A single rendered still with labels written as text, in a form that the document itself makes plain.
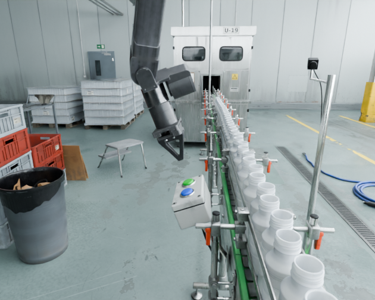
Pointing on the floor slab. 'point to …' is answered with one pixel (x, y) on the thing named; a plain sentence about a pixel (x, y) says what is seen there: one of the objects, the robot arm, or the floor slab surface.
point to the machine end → (236, 84)
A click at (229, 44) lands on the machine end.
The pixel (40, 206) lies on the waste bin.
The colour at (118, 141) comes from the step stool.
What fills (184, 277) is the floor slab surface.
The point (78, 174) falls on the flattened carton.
